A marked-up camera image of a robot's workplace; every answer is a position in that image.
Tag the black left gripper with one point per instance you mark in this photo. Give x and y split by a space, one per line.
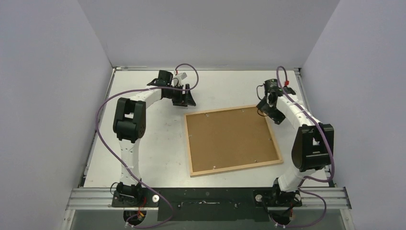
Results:
184 99

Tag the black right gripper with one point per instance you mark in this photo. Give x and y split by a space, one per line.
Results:
271 110

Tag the brown cardboard backing board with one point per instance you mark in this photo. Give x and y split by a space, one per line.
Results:
231 139

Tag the light wooden picture frame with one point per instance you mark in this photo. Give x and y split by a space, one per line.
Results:
234 170

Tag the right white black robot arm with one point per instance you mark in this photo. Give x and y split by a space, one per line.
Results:
312 148

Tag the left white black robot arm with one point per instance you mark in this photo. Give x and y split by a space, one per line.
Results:
129 125

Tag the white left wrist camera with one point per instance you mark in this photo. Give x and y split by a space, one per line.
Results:
179 77

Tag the front aluminium black mounting rail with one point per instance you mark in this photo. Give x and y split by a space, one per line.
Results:
181 204

